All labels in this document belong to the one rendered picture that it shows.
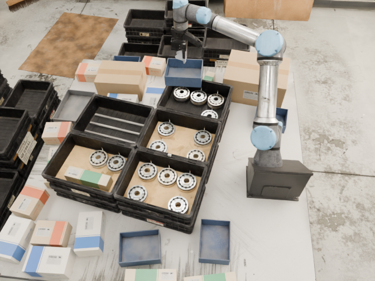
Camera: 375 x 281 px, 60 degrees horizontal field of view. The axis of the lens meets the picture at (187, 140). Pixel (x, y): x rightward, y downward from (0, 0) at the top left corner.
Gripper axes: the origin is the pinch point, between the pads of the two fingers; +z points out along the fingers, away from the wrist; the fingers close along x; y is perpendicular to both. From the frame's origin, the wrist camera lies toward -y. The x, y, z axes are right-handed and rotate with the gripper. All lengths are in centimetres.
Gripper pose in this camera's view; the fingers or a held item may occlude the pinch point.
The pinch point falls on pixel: (185, 61)
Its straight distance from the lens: 190.0
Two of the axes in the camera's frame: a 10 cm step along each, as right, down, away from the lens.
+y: -9.9, -1.0, 1.0
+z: 0.1, 6.8, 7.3
